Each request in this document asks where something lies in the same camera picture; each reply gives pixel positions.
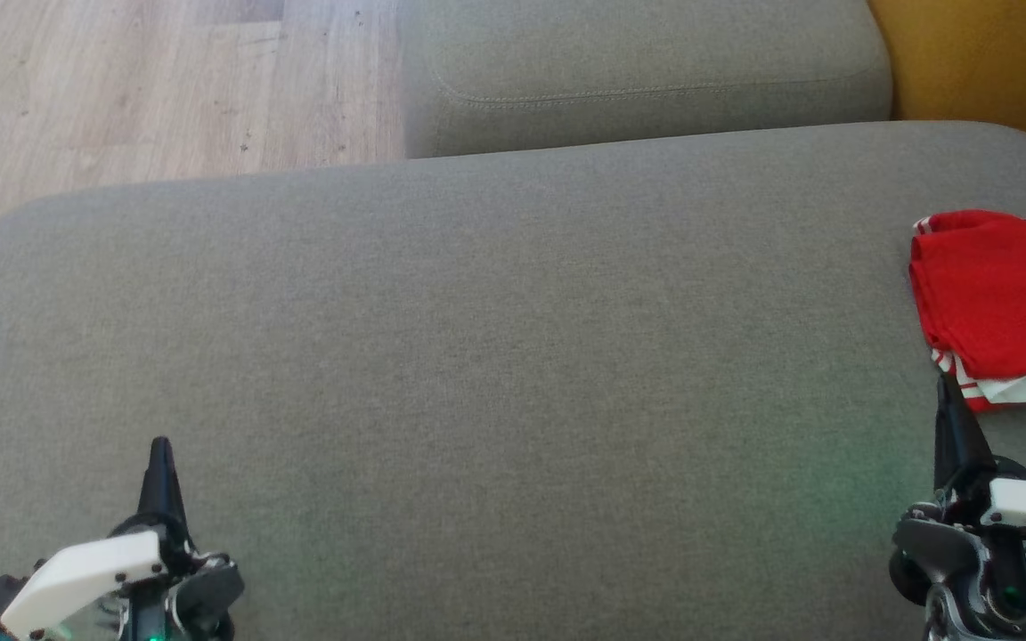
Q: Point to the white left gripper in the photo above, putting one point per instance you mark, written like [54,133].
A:
[85,579]

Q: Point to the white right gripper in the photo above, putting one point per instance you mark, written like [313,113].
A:
[994,552]

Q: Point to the red white basketball jersey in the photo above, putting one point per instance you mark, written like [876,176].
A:
[1003,294]

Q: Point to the large grey sofa seat cushion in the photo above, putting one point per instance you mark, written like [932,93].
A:
[495,356]

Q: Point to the mustard yellow upholstered panel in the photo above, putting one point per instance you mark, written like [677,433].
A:
[994,62]

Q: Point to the small grey sofa cushion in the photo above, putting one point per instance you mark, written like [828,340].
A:
[638,62]

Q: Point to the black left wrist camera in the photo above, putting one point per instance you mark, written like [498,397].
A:
[1,605]

